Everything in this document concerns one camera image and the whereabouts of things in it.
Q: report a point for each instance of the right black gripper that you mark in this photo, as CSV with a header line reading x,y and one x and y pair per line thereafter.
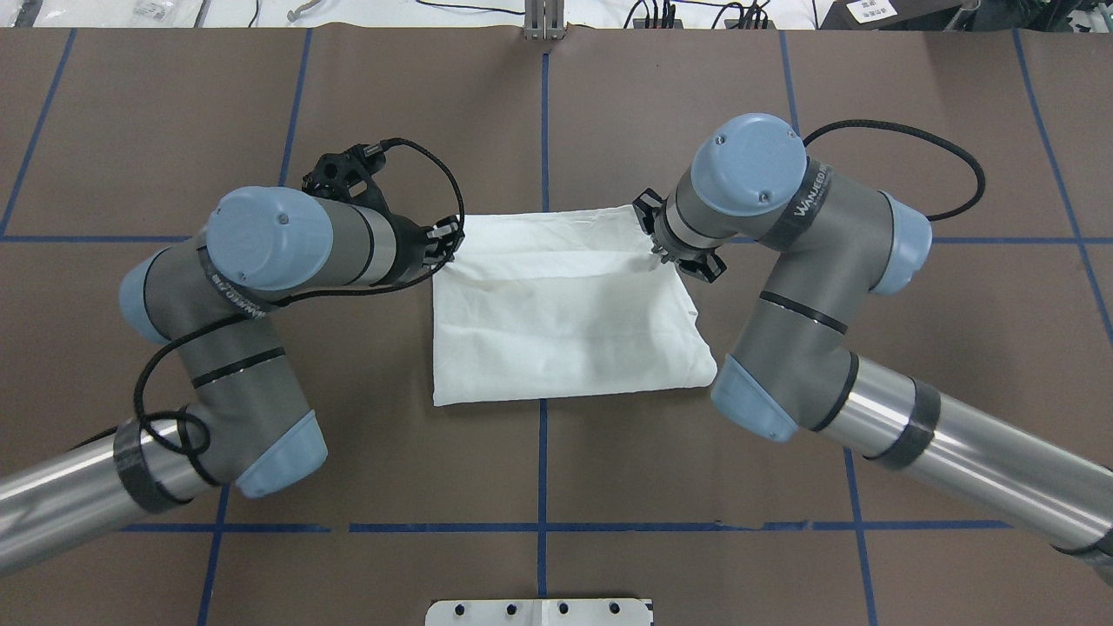
x,y
693,260

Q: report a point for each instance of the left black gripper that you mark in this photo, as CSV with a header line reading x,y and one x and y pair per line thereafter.
x,y
405,250

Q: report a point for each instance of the white long-sleeve printed shirt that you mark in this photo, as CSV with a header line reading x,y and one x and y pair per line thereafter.
x,y
562,304

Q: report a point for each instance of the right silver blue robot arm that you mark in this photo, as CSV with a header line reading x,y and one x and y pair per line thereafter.
x,y
796,366

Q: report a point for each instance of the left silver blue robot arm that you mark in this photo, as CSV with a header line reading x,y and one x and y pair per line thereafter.
x,y
219,403

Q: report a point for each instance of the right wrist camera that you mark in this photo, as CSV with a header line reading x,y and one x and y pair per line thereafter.
x,y
648,206

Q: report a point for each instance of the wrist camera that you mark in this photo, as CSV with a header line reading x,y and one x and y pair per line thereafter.
x,y
347,177
648,206

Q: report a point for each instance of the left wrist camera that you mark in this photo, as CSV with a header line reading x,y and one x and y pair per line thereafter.
x,y
347,177

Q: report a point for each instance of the aluminium frame post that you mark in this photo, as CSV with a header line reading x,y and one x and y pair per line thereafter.
x,y
544,20

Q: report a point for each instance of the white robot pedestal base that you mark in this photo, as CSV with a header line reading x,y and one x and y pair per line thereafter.
x,y
541,611

